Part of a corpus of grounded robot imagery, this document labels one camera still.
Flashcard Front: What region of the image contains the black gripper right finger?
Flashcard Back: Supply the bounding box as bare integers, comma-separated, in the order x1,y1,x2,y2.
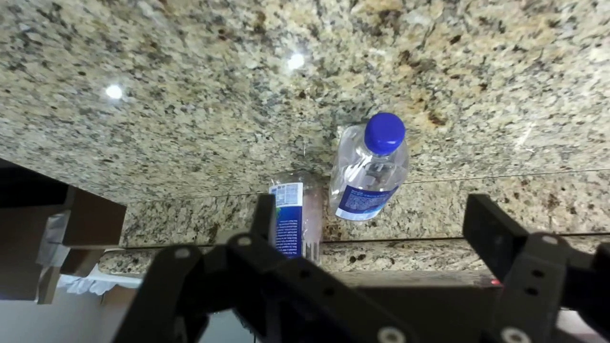
461,193,610,343

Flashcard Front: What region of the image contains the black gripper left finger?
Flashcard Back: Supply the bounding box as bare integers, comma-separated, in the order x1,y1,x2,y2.
112,193,415,343

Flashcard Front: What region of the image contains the clear water bottle blue cap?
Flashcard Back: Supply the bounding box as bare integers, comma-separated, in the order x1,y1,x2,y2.
328,111,410,224
267,180,324,264

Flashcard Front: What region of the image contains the brown cardboard box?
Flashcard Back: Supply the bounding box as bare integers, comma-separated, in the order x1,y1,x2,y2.
0,159,129,307

